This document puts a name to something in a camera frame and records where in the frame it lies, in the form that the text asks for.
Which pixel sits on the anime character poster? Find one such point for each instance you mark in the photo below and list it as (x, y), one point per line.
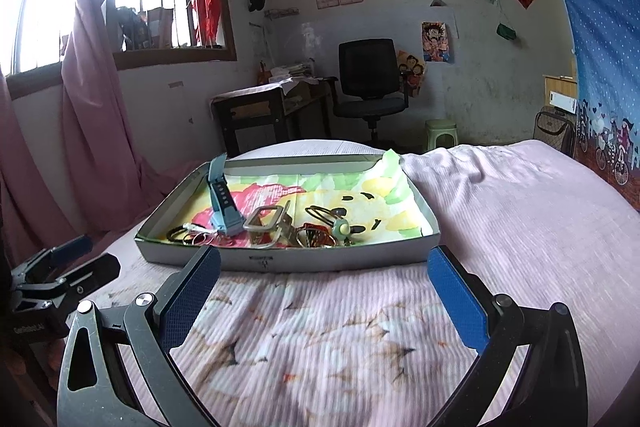
(437, 42)

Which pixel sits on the blue printed curtain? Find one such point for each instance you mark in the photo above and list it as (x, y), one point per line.
(600, 57)

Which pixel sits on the dark bag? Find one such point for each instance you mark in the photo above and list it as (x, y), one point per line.
(131, 29)

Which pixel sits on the green hanging pouch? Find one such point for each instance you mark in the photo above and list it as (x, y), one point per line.
(506, 31)

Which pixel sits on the red hanging cloth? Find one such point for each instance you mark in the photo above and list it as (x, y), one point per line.
(207, 2)

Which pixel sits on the silver rings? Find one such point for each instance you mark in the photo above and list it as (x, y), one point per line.
(200, 234)

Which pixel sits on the silver belt buckle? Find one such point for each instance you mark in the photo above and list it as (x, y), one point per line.
(285, 227)

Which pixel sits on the white hair clip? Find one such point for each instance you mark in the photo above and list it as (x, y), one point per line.
(191, 226)

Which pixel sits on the stack of books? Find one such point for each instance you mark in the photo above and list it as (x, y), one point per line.
(295, 71)

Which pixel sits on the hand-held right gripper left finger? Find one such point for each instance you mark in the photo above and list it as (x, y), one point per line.
(192, 297)

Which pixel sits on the brown paper bag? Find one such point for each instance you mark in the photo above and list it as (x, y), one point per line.
(162, 27)

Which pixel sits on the painted cartoon paper lining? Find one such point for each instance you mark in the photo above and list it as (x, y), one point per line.
(400, 217)

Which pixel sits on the light wooden cabinet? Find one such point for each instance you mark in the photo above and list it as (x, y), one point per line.
(560, 83)

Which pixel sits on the green round hair accessory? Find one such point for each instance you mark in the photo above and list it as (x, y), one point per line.
(343, 229)

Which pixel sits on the pale desk cloth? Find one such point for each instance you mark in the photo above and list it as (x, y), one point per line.
(260, 88)

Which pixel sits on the dark wooden desk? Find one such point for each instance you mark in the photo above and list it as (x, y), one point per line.
(250, 99)

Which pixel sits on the green plastic stool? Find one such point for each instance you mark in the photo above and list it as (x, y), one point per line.
(441, 125)

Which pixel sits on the long white box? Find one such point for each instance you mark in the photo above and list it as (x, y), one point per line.
(562, 102)

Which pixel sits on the white wall paper sheet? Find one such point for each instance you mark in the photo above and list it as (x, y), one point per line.
(450, 14)

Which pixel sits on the brown checkered bag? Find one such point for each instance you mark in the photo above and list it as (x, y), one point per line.
(552, 129)

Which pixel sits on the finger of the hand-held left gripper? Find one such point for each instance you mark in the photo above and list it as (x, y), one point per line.
(90, 277)
(65, 254)

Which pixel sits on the blue smartwatch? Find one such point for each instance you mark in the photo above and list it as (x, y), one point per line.
(220, 202)

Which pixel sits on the shallow white cardboard box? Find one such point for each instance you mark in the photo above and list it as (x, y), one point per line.
(300, 263)

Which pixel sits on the cartoon family poster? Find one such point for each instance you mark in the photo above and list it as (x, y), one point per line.
(411, 72)

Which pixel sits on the black office chair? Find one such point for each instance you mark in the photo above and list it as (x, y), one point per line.
(367, 67)

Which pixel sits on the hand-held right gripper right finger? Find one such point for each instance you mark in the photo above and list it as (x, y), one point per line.
(457, 297)

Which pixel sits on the pink curtain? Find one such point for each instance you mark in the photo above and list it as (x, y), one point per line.
(95, 132)

